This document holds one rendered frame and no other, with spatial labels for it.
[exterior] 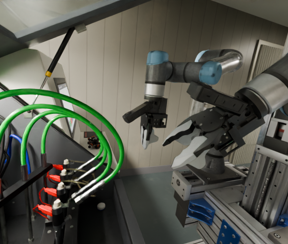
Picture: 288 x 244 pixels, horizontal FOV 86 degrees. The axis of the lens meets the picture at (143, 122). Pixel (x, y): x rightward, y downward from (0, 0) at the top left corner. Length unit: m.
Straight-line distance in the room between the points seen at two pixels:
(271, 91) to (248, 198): 0.65
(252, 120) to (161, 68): 0.32
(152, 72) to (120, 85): 1.66
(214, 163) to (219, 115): 0.59
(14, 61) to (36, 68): 0.07
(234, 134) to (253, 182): 0.56
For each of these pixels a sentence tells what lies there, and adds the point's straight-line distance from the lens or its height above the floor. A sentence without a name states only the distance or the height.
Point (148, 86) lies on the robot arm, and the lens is 0.56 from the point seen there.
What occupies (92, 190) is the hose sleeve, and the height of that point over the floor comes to 1.15.
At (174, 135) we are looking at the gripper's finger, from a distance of 0.38.
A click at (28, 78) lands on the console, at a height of 1.44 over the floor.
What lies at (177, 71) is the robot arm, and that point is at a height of 1.51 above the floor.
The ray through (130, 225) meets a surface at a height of 0.95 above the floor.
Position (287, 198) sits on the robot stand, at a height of 1.07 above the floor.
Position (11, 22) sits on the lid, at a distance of 0.61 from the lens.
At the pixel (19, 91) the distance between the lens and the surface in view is 0.43.
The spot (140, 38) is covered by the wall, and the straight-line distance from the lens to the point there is 2.32.
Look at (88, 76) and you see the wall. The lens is 2.16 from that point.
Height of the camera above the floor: 1.46
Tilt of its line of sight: 14 degrees down
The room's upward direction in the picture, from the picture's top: 6 degrees clockwise
